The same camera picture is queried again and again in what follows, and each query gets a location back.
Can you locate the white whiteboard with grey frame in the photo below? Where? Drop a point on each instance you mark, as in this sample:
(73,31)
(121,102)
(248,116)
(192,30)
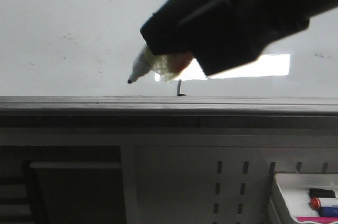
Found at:
(66,63)

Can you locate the white whiteboard marker with tape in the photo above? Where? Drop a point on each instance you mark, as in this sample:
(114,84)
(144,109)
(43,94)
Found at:
(167,66)

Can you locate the blue-capped marker in tray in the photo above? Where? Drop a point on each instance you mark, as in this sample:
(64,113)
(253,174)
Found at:
(331,212)

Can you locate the white plastic storage tray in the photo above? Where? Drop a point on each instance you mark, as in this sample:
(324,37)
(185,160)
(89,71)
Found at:
(290,195)

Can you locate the red-capped marker in tray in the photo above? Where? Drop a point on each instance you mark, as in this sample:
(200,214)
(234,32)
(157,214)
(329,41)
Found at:
(317,203)

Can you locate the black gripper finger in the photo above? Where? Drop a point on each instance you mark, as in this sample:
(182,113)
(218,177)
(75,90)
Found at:
(185,23)
(247,45)

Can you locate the pink item in tray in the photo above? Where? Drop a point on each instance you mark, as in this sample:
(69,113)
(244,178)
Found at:
(321,220)

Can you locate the white slotted pegboard panel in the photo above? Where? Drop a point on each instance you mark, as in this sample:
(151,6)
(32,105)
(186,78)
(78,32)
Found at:
(195,184)

